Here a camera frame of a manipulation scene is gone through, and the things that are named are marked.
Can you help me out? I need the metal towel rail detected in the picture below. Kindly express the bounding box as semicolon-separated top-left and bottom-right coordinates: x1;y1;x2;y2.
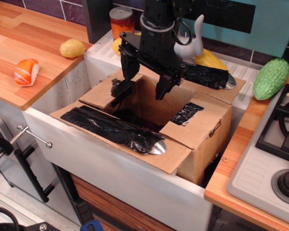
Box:
10;124;53;149

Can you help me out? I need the grey stove knob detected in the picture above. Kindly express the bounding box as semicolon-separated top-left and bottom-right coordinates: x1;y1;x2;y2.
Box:
271;169;289;204

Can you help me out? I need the brown cardboard box with tape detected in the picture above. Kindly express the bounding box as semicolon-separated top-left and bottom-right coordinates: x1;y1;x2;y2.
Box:
52;67;245;185

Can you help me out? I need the grey toy stove top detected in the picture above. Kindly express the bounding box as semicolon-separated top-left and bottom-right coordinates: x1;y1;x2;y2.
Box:
226;84;289;219

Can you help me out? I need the yellow toy lemon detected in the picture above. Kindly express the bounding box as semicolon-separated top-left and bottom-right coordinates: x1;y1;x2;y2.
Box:
111;38;122;55

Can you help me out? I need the teal toy microwave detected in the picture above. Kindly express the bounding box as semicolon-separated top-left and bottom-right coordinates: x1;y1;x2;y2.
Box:
183;0;289;57

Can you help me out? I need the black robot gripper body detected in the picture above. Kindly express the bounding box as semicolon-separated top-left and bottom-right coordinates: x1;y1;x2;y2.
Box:
119;13;186;86

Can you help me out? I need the black stove burner grate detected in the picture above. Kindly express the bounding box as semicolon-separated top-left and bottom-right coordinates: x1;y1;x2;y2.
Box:
256;84;289;161

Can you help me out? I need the black cabinet door handle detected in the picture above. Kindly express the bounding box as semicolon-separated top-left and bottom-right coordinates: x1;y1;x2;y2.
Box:
14;145;54;203

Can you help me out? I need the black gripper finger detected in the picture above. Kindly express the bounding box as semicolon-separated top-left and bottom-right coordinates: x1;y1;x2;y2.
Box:
121;53;140;81
156;75;175;100

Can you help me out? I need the green toy bitter melon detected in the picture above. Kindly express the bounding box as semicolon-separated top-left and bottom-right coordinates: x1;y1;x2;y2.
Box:
253;58;289;101

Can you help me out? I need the yellow toy potato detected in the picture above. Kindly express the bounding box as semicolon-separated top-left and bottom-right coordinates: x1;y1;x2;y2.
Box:
60;38;86;58

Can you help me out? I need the yellow toy corn cob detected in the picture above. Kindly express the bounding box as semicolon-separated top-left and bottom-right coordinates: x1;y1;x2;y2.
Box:
194;49;230;73

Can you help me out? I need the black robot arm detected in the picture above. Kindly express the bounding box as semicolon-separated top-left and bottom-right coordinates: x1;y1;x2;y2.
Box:
111;0;193;100

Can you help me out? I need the orange soup can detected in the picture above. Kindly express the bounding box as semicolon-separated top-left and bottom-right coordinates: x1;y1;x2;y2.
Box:
109;6;135;40

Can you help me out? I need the orange salmon sushi toy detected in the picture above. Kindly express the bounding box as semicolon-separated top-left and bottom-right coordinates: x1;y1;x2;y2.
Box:
14;59;39;87

